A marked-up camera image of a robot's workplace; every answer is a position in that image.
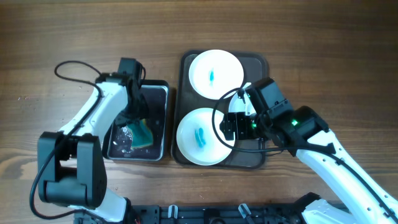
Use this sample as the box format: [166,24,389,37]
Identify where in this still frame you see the green yellow sponge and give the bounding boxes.
[127,119,154,148]

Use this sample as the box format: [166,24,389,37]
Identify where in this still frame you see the white plate front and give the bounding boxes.
[176,108,235,166]

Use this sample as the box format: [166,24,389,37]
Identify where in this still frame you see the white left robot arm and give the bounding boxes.
[29,73,147,223]

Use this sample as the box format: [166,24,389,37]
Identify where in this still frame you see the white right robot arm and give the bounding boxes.
[215,106,397,223]

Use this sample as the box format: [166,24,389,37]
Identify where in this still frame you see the black metal water tray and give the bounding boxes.
[102,80,169,161]

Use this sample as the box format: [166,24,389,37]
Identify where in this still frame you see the dark brown serving tray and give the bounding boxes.
[170,49,269,170]

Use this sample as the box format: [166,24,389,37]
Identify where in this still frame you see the white plate blue stain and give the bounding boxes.
[188,49,244,100]

